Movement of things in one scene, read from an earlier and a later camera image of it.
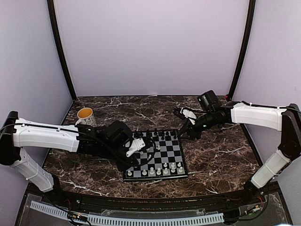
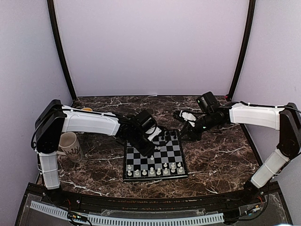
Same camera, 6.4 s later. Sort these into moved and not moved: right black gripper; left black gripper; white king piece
Moved: left black gripper
Not moved: white king piece; right black gripper
